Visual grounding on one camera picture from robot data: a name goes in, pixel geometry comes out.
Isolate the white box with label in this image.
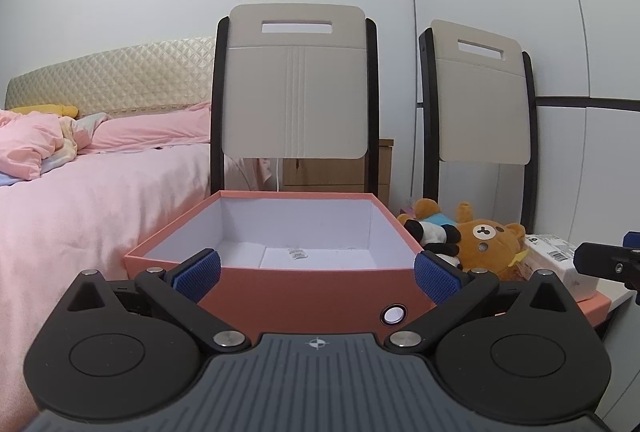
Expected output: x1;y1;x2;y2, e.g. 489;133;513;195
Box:
522;233;579;264

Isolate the black and white plush toy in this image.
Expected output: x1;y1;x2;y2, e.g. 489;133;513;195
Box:
404;218;463;270

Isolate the orange cardboard box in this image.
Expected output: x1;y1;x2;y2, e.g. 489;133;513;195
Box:
124;191;438;338

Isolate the beige quilted headboard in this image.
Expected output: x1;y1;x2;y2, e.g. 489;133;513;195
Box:
4;36;217;119

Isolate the plain white cardboard box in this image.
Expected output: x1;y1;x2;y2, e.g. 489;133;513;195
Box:
515;252;601;304

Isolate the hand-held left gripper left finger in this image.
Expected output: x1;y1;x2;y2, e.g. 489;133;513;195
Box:
65;248;251;353

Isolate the bed with pink sheet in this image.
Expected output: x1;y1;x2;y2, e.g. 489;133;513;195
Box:
0;139;271;432

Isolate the brown bear plush toy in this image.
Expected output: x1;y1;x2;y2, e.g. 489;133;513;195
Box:
456;201;530;282

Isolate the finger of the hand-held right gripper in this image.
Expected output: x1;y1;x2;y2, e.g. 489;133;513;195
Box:
572;231;640;305

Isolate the pink duvet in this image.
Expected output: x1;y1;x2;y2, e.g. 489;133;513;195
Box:
0;109;110;179

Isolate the pink pillow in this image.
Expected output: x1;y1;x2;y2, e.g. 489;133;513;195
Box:
90;101;213;152

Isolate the small bear plush blue shirt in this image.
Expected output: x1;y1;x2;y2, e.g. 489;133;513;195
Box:
411;198;458;229

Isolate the orange box lid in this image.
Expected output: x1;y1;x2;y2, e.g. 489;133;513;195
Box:
575;291;612;331

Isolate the beige chair with black frame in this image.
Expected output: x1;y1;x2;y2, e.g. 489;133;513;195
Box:
210;4;381;209
417;19;540;235

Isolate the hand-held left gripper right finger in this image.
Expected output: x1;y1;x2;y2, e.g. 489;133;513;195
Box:
385;249;581;353

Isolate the wooden nightstand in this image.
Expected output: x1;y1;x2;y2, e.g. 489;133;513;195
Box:
282;138;394;208

